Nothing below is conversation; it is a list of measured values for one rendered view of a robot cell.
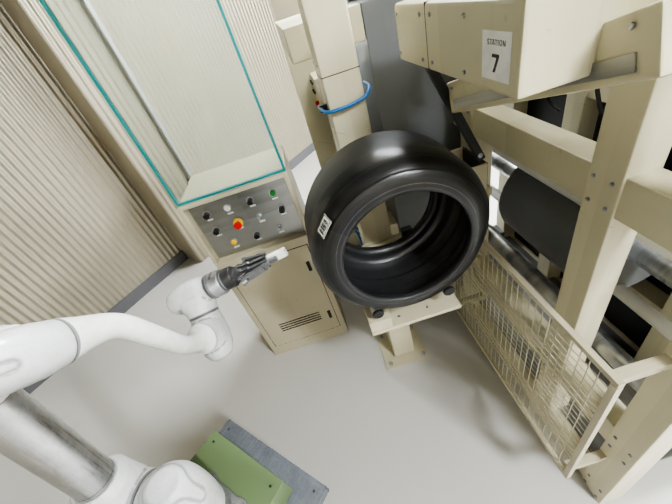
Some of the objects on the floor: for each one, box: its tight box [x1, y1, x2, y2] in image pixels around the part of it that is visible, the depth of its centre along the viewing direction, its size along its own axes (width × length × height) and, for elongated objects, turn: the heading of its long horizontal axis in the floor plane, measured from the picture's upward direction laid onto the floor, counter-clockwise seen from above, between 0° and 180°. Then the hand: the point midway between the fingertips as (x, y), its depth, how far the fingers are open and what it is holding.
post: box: [297, 0, 414, 356], centre depth 135 cm, size 13×13×250 cm
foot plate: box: [376, 324, 429, 370], centre depth 211 cm, size 27×27×2 cm
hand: (277, 255), depth 109 cm, fingers closed
